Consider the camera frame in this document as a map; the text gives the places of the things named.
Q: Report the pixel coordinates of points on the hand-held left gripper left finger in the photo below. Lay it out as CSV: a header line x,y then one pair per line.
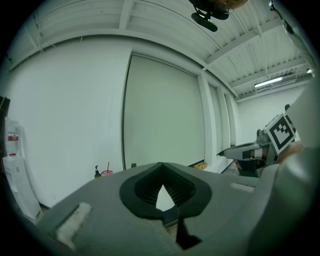
x,y
100,225

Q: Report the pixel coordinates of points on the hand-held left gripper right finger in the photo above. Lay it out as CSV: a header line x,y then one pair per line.
x,y
220,205

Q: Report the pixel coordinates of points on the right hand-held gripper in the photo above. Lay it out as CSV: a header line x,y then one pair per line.
x,y
280,135

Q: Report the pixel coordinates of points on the person's right forearm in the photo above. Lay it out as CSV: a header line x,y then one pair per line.
x,y
303,117

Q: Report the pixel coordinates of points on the small wooden box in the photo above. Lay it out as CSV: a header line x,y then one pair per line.
x,y
200,165

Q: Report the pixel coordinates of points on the narrow white roller blind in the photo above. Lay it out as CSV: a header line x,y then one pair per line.
x,y
215,120

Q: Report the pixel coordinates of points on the dark pump soap bottle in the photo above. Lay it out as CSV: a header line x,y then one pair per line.
x,y
97,173

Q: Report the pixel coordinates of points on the red cup with straw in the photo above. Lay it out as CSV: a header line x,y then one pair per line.
x,y
106,172

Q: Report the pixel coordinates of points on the person's light grey shirt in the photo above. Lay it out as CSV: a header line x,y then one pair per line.
x,y
287,200

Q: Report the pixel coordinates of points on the small black object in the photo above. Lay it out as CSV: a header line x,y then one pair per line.
x,y
134,165

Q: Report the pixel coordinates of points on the long ceiling light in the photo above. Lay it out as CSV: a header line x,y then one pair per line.
x,y
268,82

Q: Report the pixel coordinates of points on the large white roller blind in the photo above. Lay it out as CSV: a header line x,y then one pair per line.
x,y
165,112

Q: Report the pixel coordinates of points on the white water dispenser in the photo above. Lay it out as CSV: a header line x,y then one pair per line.
x,y
17,175

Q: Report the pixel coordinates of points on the thin-framed glasses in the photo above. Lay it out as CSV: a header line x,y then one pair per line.
x,y
226,9

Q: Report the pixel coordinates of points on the person's head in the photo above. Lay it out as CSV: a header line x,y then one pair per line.
x,y
231,3

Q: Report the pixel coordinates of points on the black rack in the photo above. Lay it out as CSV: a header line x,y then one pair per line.
x,y
4,106

